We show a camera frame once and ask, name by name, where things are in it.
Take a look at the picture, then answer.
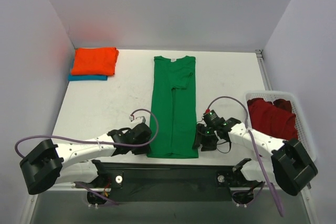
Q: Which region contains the green t shirt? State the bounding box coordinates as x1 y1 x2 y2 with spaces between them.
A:
147 56 198 159

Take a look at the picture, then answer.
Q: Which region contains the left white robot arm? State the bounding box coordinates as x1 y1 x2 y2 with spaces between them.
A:
19 123 153 195

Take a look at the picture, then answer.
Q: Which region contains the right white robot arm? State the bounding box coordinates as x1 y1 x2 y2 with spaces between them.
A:
193 110 318 196

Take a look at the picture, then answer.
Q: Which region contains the dark red t shirt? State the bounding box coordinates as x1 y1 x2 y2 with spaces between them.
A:
247 98 298 141

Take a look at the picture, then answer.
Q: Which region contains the folded orange t shirt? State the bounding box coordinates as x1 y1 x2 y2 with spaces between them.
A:
71 47 119 77

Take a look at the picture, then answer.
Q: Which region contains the white plastic basket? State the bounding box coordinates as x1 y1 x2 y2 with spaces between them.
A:
245 90 317 161

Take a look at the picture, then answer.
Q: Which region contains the folded blue t shirt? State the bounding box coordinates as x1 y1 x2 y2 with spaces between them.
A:
68 74 108 81

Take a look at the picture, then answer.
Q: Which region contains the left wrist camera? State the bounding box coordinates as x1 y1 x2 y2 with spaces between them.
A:
129 114 146 125

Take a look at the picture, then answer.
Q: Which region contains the black thin cable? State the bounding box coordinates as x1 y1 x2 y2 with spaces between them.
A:
215 140 233 154

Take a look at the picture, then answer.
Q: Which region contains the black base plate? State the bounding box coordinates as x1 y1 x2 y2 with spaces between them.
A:
81 161 262 203

